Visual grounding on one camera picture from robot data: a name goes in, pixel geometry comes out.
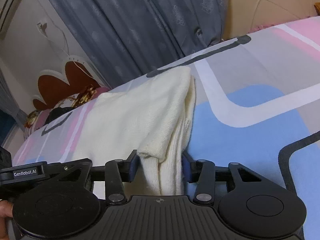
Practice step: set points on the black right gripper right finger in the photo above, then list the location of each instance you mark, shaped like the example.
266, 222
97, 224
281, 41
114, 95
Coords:
243, 185

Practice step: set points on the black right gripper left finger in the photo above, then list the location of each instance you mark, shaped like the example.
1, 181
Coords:
114, 174

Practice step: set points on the cream knitted garment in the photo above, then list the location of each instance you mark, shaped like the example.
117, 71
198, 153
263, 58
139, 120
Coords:
154, 119

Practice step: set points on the person's left hand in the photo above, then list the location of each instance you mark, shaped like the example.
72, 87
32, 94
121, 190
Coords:
6, 209

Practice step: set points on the pink floral pillow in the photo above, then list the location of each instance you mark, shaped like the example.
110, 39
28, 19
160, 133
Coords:
39, 118

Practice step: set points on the patterned pastel bed sheet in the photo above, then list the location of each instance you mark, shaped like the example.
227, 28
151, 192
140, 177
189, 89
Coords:
257, 103

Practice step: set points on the white air conditioner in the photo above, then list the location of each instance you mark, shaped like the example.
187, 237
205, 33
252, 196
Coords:
8, 9

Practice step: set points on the red flower wall decoration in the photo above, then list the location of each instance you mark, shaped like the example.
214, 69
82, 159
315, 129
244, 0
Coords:
53, 86

